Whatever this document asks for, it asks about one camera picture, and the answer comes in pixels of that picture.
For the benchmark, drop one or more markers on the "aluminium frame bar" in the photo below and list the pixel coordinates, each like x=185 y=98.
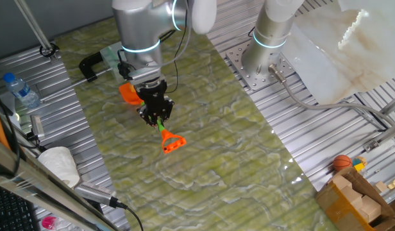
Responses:
x=40 y=189

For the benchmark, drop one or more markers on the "metal stand pole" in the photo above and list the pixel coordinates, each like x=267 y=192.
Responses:
x=34 y=29

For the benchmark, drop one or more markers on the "orange green toy shovel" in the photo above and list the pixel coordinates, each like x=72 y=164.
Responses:
x=130 y=94

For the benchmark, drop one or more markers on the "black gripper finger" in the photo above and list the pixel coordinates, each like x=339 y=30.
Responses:
x=167 y=110
x=147 y=117

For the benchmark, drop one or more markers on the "light wooden block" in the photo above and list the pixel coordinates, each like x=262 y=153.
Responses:
x=340 y=183
x=363 y=159
x=351 y=195
x=370 y=208

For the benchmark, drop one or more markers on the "black keyboard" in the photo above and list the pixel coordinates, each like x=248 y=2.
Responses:
x=10 y=211

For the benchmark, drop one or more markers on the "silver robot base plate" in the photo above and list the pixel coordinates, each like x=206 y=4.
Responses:
x=258 y=80

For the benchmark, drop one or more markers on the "silver grilled camera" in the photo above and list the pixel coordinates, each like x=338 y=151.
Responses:
x=93 y=192

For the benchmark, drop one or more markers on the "yellow toy block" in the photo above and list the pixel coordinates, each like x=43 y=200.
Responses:
x=359 y=167

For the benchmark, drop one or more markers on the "black C-clamp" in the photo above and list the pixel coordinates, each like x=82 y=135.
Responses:
x=87 y=65

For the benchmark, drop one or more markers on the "small toy basketball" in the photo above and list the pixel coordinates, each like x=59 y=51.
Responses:
x=342 y=162

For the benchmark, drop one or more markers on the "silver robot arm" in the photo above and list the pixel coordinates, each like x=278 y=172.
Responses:
x=136 y=29

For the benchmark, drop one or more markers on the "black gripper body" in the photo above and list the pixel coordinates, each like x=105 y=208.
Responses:
x=154 y=94

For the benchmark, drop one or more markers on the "clear water bottle blue cap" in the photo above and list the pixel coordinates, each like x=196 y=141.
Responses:
x=22 y=93

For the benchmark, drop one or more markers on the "white paper sheet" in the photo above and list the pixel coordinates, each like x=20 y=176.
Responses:
x=351 y=5

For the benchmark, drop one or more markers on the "white marble pattern sheet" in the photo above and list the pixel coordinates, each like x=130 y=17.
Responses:
x=313 y=70

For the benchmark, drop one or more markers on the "green marble pattern mat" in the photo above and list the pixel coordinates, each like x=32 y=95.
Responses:
x=184 y=179

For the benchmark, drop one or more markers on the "blue toy block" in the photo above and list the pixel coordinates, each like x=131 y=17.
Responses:
x=356 y=161

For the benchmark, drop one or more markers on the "small silver camera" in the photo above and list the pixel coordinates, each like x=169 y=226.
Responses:
x=36 y=125

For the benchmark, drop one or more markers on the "pink plastic object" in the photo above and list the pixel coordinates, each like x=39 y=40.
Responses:
x=48 y=222

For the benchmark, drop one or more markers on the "aluminium bar with bracket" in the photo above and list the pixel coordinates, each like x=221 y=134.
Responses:
x=386 y=134

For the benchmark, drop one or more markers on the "brown cardboard box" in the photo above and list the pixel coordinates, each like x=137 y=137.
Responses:
x=341 y=211

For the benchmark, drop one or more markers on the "translucent plastic box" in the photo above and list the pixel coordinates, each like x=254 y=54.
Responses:
x=109 y=59

